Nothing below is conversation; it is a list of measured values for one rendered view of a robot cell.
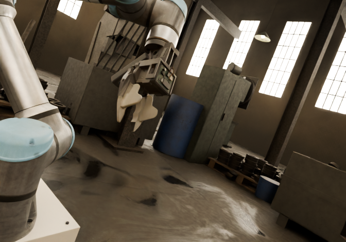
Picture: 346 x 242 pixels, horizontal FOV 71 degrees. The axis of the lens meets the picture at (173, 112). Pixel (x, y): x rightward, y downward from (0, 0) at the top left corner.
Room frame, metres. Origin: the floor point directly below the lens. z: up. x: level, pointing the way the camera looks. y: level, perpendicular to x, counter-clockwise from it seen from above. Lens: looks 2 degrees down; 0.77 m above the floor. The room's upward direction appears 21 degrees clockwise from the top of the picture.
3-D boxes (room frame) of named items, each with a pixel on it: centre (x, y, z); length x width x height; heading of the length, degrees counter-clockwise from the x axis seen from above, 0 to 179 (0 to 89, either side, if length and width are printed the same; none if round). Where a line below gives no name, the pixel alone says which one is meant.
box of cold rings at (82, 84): (3.51, 0.89, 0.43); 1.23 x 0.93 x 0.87; 133
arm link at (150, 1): (0.62, 0.19, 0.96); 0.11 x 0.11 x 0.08; 5
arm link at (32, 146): (0.53, 0.28, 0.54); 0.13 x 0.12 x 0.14; 5
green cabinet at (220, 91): (4.01, -0.59, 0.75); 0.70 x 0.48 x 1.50; 135
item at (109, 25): (5.49, 1.61, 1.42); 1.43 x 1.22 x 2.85; 50
